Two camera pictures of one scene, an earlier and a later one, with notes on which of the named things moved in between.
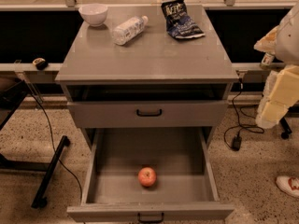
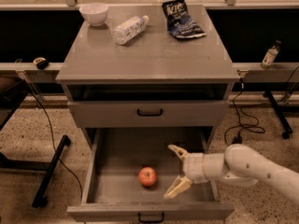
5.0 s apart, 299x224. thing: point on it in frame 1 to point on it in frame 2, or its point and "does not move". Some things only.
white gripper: [289, 39] to [193, 167]
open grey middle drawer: [149, 175] does not move
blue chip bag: [179, 24] does not move
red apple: [147, 176] does not move
